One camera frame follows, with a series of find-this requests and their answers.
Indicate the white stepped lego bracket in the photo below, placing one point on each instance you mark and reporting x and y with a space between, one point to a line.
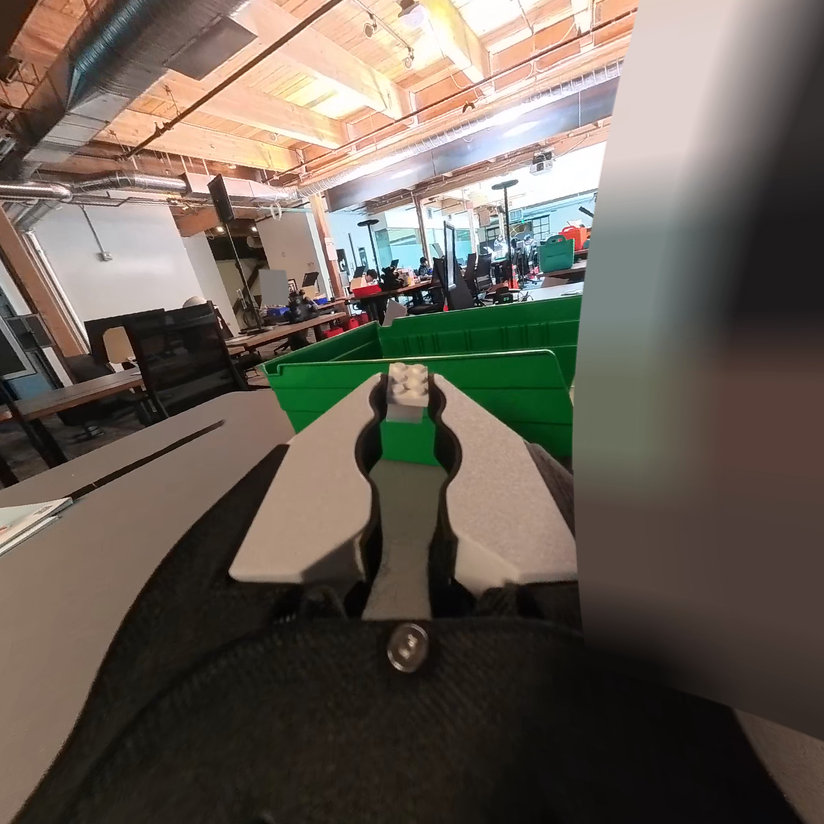
407 386

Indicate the framed panel on stand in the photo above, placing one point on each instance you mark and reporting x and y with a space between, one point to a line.
22 344

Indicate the spiral metal ventilation duct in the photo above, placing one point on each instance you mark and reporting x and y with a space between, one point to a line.
38 190

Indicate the black hanging speaker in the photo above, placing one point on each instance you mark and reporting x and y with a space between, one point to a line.
221 196

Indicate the insulated rectangular air duct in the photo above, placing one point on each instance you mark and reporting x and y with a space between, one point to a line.
148 58

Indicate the green plastic storage bin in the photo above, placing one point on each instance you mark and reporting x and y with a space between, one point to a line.
322 399

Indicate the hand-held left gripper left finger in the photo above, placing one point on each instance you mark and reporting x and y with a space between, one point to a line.
302 508

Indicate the red plastic crate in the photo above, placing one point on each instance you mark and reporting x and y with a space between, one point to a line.
579 235

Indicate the white ceiling projector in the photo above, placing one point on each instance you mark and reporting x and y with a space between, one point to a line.
541 164

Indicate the green tote bin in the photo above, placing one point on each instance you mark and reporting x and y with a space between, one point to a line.
557 254

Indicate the lego instruction booklet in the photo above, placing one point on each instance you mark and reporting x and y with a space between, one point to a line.
26 521

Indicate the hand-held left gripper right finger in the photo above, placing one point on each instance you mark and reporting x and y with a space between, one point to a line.
508 508

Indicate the dark wooden office desk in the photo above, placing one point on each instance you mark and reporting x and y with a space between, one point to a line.
77 392

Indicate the black mesh office chair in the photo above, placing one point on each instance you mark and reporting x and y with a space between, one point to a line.
174 354

